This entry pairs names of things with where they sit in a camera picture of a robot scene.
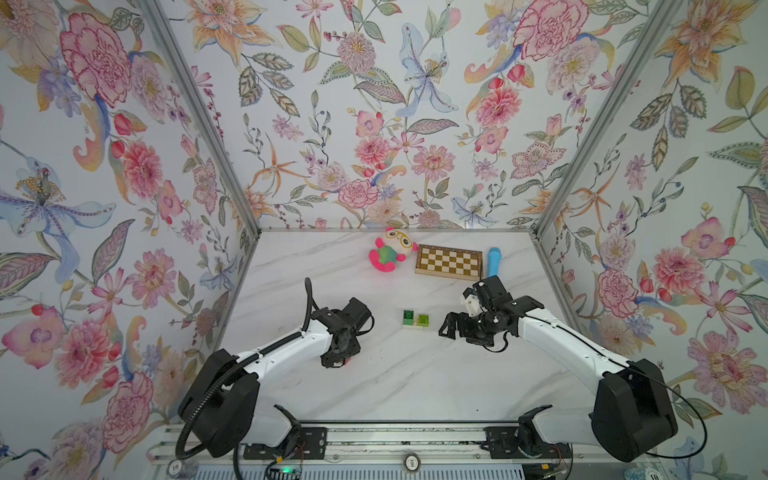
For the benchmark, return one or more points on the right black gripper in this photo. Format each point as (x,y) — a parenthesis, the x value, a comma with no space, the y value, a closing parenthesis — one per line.
(464,330)

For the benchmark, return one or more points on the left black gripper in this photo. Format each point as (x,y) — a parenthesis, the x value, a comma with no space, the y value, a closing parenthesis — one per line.
(336,362)

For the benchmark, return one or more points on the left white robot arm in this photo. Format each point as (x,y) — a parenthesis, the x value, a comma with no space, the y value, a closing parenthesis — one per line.
(220,409)

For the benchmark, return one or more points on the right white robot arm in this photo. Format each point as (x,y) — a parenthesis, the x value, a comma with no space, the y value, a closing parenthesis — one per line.
(631,413)

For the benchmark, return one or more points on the blue cylindrical toy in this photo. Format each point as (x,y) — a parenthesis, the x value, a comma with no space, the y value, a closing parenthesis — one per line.
(493,261)

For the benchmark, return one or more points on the wooden chessboard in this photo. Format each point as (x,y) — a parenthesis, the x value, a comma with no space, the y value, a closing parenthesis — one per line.
(449,262)

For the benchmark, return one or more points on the pink plush toy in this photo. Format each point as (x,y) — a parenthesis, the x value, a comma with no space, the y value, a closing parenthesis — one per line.
(392,248)

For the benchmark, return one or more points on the aluminium mounting rail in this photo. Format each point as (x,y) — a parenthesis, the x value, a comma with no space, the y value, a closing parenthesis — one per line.
(464,442)

